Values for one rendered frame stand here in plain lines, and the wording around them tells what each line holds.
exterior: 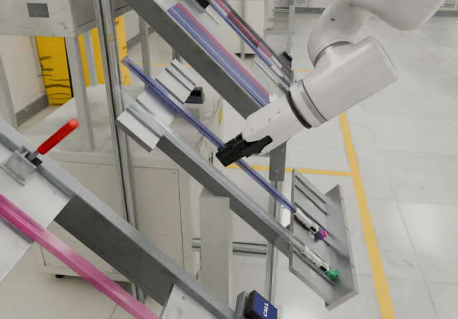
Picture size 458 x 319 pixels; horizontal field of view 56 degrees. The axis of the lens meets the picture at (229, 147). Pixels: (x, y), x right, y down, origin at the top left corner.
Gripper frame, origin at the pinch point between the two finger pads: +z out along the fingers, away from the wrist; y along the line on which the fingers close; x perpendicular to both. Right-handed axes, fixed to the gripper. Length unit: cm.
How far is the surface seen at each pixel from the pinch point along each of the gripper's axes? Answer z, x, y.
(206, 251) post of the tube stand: 17.9, 15.6, 0.7
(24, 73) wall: 184, -65, -216
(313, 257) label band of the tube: -4.0, 21.7, 9.3
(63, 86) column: 180, -42, -237
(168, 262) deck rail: 5.9, 0.3, 26.4
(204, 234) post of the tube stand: 15.6, 12.1, 0.7
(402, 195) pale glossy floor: -3, 118, -139
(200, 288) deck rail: 4.9, 6.2, 26.4
